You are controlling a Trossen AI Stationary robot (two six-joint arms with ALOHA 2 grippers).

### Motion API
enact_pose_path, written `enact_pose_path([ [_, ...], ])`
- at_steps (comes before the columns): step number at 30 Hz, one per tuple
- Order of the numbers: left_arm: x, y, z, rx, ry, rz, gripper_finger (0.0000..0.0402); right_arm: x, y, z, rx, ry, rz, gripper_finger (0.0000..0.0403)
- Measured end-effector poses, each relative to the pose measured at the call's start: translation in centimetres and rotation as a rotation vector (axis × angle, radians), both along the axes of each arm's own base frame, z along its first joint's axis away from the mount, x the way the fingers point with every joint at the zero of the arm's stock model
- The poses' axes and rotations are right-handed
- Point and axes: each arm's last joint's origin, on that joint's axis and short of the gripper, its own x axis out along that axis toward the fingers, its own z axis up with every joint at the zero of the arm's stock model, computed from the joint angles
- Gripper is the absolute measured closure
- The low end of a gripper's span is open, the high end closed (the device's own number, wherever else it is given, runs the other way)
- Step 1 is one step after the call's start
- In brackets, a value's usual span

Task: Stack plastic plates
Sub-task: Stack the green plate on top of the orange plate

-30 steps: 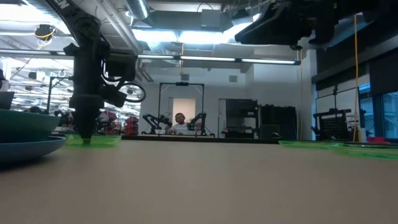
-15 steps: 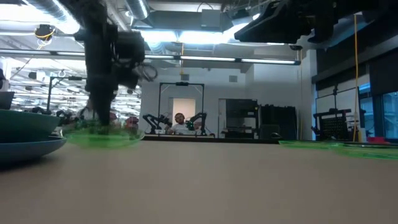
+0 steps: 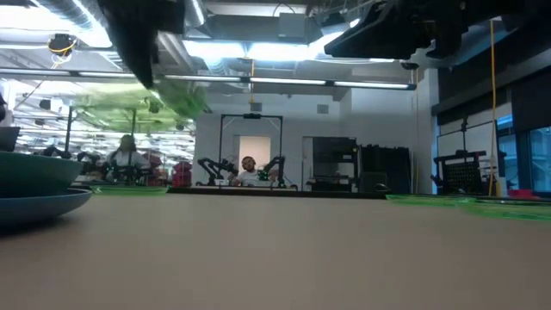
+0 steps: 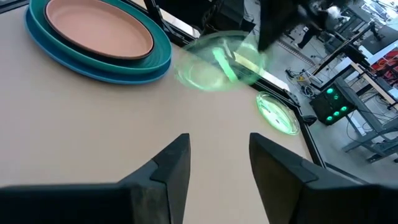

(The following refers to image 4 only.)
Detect small green translucent plate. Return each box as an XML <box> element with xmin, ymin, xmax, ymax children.
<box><xmin>256</xmin><ymin>91</ymin><xmax>301</xmax><ymax>136</ymax></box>
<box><xmin>174</xmin><ymin>30</ymin><xmax>268</xmax><ymax>93</ymax></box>

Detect person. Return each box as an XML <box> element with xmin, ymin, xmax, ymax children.
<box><xmin>295</xmin><ymin>0</ymin><xmax>346</xmax><ymax>50</ymax></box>

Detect large teal plastic plate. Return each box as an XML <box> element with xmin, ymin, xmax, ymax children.
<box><xmin>29</xmin><ymin>0</ymin><xmax>173</xmax><ymax>75</ymax></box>

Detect floor cable tangle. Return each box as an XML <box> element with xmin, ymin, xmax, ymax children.
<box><xmin>285</xmin><ymin>68</ymin><xmax>317</xmax><ymax>99</ymax></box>

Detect large blue plastic plate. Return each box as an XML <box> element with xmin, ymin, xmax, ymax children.
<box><xmin>24</xmin><ymin>6</ymin><xmax>172</xmax><ymax>85</ymax></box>

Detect black plastic plate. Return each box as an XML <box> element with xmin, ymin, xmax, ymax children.
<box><xmin>43</xmin><ymin>0</ymin><xmax>155</xmax><ymax>60</ymax></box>

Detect salmon plastic plate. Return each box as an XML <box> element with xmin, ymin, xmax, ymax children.
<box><xmin>45</xmin><ymin>0</ymin><xmax>154</xmax><ymax>59</ymax></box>

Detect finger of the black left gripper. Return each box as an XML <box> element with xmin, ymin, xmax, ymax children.
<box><xmin>257</xmin><ymin>0</ymin><xmax>301</xmax><ymax>52</ymax></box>

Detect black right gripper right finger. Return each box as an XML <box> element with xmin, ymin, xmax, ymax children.
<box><xmin>248</xmin><ymin>133</ymin><xmax>398</xmax><ymax>224</ymax></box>

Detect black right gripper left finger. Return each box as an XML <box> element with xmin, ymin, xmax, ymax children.
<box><xmin>0</xmin><ymin>133</ymin><xmax>192</xmax><ymax>224</ymax></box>

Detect computer tower with green lights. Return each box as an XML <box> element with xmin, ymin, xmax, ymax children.
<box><xmin>309</xmin><ymin>81</ymin><xmax>358</xmax><ymax>126</ymax></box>

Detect grey metal desk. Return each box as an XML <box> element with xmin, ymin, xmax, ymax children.
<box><xmin>334</xmin><ymin>55</ymin><xmax>398</xmax><ymax>164</ymax></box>

